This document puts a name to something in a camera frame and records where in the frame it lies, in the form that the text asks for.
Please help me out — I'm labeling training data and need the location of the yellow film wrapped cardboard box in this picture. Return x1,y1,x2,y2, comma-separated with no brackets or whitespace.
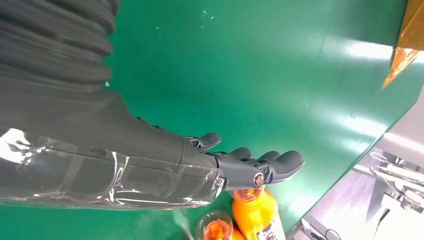
380,0,424,91

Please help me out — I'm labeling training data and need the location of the white metal table frame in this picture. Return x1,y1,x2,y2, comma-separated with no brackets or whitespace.
351,145,424,215

